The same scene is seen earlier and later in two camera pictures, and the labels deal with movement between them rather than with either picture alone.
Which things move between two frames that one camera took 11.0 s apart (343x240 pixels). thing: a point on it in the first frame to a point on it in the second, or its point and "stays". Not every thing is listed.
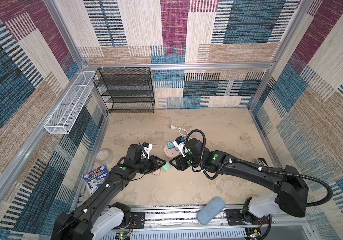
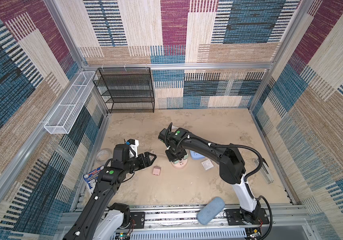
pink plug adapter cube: (157, 172) stays
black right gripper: (179, 160) to (171, 158)
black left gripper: (153, 162) to (145, 159)
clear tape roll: (104, 155) stays
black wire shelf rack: (126, 89) stays
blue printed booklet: (94, 178) stays
